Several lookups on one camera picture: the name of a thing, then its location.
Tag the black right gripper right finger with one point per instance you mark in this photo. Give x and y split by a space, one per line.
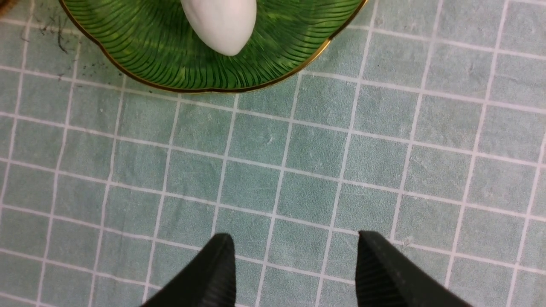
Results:
384 277

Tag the green checkered tablecloth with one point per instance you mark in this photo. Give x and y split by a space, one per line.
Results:
424 120

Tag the white radish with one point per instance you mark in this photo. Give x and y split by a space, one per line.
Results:
223 25

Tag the green glass plate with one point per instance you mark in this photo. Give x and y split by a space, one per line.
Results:
152 42

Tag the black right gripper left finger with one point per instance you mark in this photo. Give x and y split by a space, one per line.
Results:
209 280

